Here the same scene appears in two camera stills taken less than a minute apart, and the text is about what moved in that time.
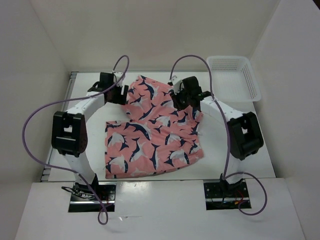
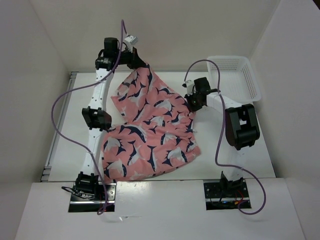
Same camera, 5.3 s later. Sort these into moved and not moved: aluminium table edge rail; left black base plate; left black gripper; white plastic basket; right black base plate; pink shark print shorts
Moved: left black gripper; pink shark print shorts
Not moved: right black base plate; aluminium table edge rail; left black base plate; white plastic basket
